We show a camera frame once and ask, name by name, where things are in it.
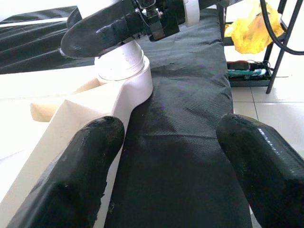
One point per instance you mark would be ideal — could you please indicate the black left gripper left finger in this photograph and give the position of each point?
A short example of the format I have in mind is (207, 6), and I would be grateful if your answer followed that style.
(71, 180)

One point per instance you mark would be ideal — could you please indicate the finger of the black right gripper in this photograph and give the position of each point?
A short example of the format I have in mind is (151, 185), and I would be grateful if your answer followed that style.
(74, 19)
(95, 38)

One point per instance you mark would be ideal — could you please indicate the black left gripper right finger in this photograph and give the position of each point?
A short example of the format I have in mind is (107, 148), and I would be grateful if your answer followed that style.
(266, 173)

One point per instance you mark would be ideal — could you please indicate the white plastic table leg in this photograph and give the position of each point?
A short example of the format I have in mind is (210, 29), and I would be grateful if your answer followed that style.
(118, 61)

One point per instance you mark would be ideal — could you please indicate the white plastic table top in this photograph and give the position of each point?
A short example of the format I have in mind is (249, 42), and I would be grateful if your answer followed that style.
(133, 83)

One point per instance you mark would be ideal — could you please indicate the yellow plastic bag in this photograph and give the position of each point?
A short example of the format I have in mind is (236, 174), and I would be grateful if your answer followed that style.
(251, 35)

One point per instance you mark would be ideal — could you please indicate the black table cloth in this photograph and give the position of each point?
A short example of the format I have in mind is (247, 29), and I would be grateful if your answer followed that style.
(178, 142)

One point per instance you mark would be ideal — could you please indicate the black metal table frame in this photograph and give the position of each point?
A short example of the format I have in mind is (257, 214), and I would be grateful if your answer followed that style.
(275, 69)

